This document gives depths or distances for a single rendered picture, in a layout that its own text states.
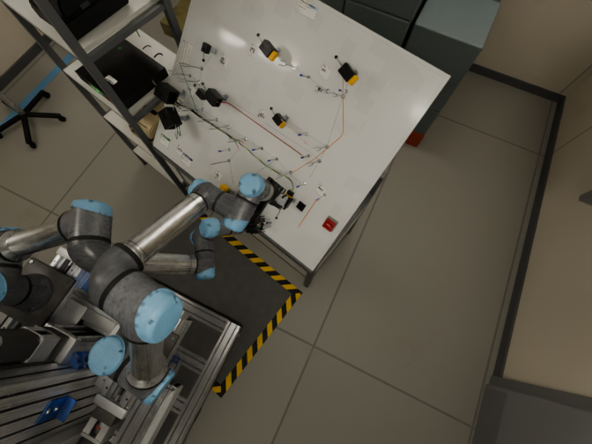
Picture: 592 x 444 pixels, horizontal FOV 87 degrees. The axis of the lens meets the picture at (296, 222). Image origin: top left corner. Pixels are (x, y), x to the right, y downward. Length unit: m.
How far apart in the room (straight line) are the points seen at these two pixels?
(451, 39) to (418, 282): 1.69
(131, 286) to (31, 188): 2.74
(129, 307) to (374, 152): 1.03
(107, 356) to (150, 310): 0.45
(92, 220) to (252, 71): 0.92
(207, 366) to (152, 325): 1.54
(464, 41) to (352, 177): 1.30
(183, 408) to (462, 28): 2.92
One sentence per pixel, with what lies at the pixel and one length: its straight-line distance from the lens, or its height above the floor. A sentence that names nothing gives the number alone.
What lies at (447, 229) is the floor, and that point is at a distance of 2.89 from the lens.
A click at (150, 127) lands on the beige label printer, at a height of 0.83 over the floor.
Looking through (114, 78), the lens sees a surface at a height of 1.13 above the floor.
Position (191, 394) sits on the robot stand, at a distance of 2.33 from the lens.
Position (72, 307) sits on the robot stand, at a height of 1.07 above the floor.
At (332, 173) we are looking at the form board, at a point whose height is 1.21.
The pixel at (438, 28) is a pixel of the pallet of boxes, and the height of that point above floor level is 1.06.
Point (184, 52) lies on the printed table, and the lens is 1.83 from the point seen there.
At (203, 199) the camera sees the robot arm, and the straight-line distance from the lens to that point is 1.00.
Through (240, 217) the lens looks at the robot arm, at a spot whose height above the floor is 1.54.
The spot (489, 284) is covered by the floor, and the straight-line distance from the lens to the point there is 2.93.
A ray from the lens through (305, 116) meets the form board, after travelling 1.44.
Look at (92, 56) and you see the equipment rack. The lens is 1.69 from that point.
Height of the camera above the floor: 2.44
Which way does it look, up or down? 71 degrees down
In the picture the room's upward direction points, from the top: 4 degrees clockwise
